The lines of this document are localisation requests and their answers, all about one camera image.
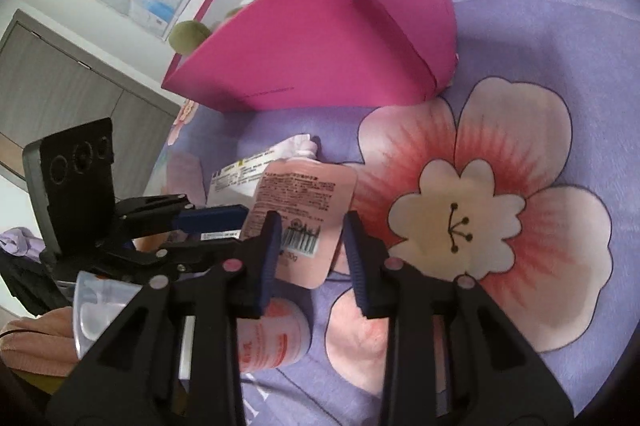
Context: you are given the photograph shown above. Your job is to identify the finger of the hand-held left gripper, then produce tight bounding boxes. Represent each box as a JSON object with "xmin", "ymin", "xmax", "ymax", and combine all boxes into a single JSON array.
[
  {"xmin": 116, "ymin": 193, "xmax": 250, "ymax": 233},
  {"xmin": 131, "ymin": 233, "xmax": 247, "ymax": 279}
]

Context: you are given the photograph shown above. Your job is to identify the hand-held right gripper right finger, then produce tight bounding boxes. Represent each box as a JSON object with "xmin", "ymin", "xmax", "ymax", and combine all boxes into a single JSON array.
[{"xmin": 345, "ymin": 210, "xmax": 576, "ymax": 426}]

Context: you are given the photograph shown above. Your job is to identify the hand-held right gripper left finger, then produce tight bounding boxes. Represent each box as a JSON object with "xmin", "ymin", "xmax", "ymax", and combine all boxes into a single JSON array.
[{"xmin": 45, "ymin": 210, "xmax": 283, "ymax": 426}]

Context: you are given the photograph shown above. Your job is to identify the pink spout pouch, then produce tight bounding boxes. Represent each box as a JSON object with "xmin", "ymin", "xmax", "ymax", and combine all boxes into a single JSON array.
[{"xmin": 239, "ymin": 133, "xmax": 359, "ymax": 291}]

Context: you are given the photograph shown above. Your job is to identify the green plush toy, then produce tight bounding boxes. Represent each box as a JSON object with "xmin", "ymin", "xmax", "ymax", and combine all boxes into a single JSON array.
[{"xmin": 167, "ymin": 20, "xmax": 211, "ymax": 55}]

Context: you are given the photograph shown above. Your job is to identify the pink cardboard box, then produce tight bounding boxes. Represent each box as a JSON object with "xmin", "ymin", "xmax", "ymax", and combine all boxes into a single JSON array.
[{"xmin": 161, "ymin": 0, "xmax": 458, "ymax": 113}]

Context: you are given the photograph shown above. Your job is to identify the white labelled pouch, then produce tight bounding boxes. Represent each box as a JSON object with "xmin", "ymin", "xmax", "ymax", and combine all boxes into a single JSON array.
[{"xmin": 207, "ymin": 149, "xmax": 282, "ymax": 208}]

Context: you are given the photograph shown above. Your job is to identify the light purple cloth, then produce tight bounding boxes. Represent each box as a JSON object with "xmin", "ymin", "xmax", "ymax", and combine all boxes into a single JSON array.
[{"xmin": 0, "ymin": 229, "xmax": 47, "ymax": 260}]

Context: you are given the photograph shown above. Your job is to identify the pink orange-labelled bottle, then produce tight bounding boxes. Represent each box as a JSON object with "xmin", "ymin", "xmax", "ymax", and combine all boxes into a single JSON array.
[{"xmin": 235, "ymin": 296, "xmax": 314, "ymax": 375}]

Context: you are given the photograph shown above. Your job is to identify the grey wardrobe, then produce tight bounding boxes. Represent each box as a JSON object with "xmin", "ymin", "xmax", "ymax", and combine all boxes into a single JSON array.
[{"xmin": 0, "ymin": 9, "xmax": 181, "ymax": 193}]

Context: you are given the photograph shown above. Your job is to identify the dark clothing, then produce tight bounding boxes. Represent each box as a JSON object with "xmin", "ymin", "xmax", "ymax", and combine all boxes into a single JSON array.
[{"xmin": 0, "ymin": 251, "xmax": 72, "ymax": 318}]

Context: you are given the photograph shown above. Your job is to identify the clear plastic package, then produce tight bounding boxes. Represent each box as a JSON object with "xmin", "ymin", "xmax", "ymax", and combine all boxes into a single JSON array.
[{"xmin": 72, "ymin": 270, "xmax": 147, "ymax": 358}]

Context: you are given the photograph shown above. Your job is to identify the purple floral blanket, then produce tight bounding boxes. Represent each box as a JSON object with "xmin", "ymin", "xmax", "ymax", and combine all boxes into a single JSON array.
[{"xmin": 150, "ymin": 0, "xmax": 640, "ymax": 426}]

